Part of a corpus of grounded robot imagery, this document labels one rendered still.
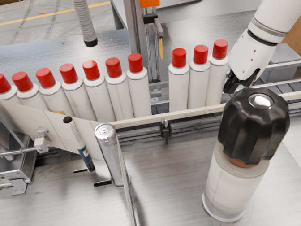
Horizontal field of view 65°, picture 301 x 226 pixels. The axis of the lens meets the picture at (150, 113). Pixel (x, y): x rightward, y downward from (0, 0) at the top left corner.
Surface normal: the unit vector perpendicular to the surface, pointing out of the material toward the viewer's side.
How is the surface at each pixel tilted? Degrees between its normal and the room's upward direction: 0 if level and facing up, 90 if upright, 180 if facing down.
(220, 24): 0
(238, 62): 69
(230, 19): 0
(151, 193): 0
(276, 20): 80
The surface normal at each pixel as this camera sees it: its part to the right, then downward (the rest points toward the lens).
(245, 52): -0.95, -0.07
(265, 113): -0.07, -0.54
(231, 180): -0.52, 0.66
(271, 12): -0.69, 0.35
